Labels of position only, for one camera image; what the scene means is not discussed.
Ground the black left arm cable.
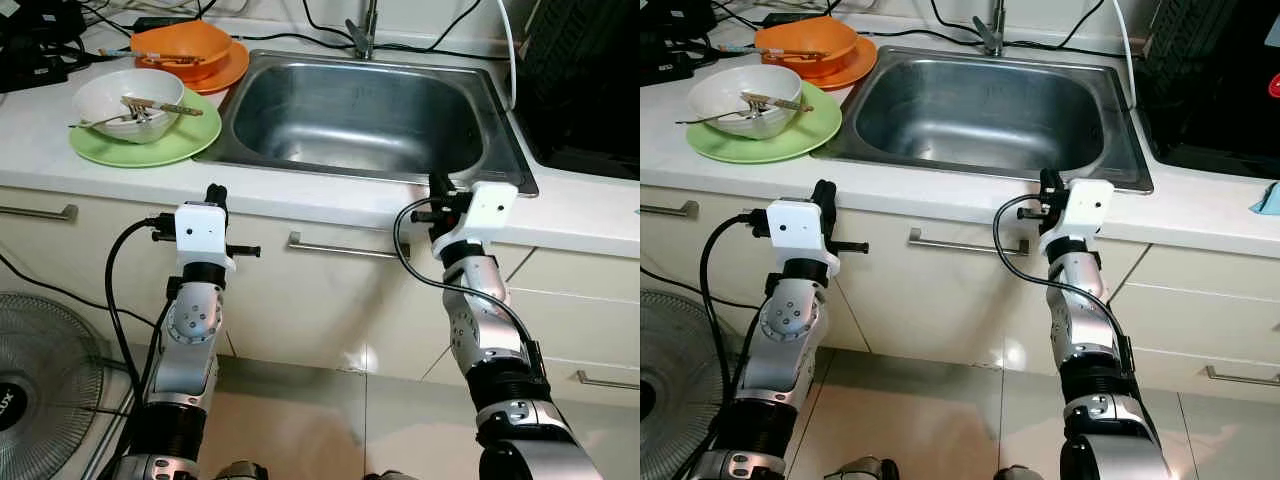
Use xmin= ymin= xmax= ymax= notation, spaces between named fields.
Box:
xmin=695 ymin=210 xmax=771 ymax=480
xmin=103 ymin=213 xmax=179 ymax=480

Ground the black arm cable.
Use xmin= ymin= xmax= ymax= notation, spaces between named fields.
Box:
xmin=992 ymin=192 xmax=1138 ymax=401
xmin=695 ymin=210 xmax=771 ymax=480
xmin=103 ymin=213 xmax=179 ymax=480
xmin=392 ymin=197 xmax=549 ymax=401

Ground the steel sink faucet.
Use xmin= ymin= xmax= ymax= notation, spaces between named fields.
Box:
xmin=972 ymin=0 xmax=1007 ymax=57
xmin=344 ymin=0 xmax=381 ymax=59

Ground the black power cable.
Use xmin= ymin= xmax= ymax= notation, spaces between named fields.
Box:
xmin=868 ymin=30 xmax=986 ymax=45
xmin=300 ymin=0 xmax=351 ymax=43
xmin=378 ymin=0 xmax=483 ymax=53
xmin=1008 ymin=40 xmax=1136 ymax=59
xmin=1005 ymin=0 xmax=1109 ymax=49
xmin=378 ymin=44 xmax=513 ymax=63
xmin=228 ymin=33 xmax=349 ymax=48
xmin=930 ymin=0 xmax=986 ymax=41

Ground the white charger cable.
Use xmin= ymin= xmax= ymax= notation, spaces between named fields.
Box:
xmin=496 ymin=0 xmax=518 ymax=113
xmin=1117 ymin=0 xmax=1143 ymax=91

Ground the light green plate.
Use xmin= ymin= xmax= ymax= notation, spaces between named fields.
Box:
xmin=685 ymin=80 xmax=844 ymax=165
xmin=68 ymin=87 xmax=223 ymax=169

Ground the black floor fan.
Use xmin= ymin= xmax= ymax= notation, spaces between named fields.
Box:
xmin=640 ymin=290 xmax=723 ymax=480
xmin=0 ymin=290 xmax=108 ymax=480

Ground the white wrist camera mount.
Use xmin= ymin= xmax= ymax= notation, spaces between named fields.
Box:
xmin=433 ymin=182 xmax=519 ymax=263
xmin=175 ymin=202 xmax=237 ymax=273
xmin=1038 ymin=178 xmax=1115 ymax=256
xmin=766 ymin=198 xmax=839 ymax=276

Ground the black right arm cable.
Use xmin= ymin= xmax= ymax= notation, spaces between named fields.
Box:
xmin=392 ymin=197 xmax=549 ymax=401
xmin=992 ymin=192 xmax=1138 ymax=401

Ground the stainless steel sink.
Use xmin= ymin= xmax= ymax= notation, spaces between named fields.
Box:
xmin=810 ymin=45 xmax=1156 ymax=194
xmin=193 ymin=48 xmax=541 ymax=198

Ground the black glossy cooktop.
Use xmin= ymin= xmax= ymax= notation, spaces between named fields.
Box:
xmin=1140 ymin=0 xmax=1280 ymax=183
xmin=520 ymin=60 xmax=641 ymax=183

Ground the silver fork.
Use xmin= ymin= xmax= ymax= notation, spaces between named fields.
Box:
xmin=675 ymin=100 xmax=771 ymax=126
xmin=67 ymin=100 xmax=153 ymax=129

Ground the orange bowl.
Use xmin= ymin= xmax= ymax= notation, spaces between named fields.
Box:
xmin=754 ymin=15 xmax=859 ymax=79
xmin=130 ymin=19 xmax=234 ymax=83

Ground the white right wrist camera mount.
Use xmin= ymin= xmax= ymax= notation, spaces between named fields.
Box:
xmin=1038 ymin=178 xmax=1115 ymax=256
xmin=433 ymin=182 xmax=519 ymax=263

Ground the black power strip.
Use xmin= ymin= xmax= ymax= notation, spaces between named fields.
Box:
xmin=132 ymin=13 xmax=206 ymax=32
xmin=762 ymin=9 xmax=836 ymax=27

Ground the orange plate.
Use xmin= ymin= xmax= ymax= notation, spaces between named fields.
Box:
xmin=760 ymin=35 xmax=878 ymax=92
xmin=134 ymin=38 xmax=251 ymax=96

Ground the gold spoon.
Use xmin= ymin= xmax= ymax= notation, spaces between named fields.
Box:
xmin=740 ymin=92 xmax=813 ymax=113
xmin=120 ymin=95 xmax=204 ymax=121

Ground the white bowl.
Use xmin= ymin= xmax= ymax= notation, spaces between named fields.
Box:
xmin=686 ymin=64 xmax=803 ymax=140
xmin=72 ymin=68 xmax=187 ymax=145

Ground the white kitchen base cabinet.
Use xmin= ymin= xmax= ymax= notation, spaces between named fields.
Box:
xmin=640 ymin=180 xmax=1280 ymax=411
xmin=0 ymin=183 xmax=641 ymax=409

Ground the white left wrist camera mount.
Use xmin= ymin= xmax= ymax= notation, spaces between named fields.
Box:
xmin=175 ymin=202 xmax=237 ymax=273
xmin=766 ymin=198 xmax=839 ymax=276

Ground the black power adapter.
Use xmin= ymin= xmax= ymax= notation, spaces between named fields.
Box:
xmin=0 ymin=0 xmax=91 ymax=93
xmin=640 ymin=0 xmax=723 ymax=86

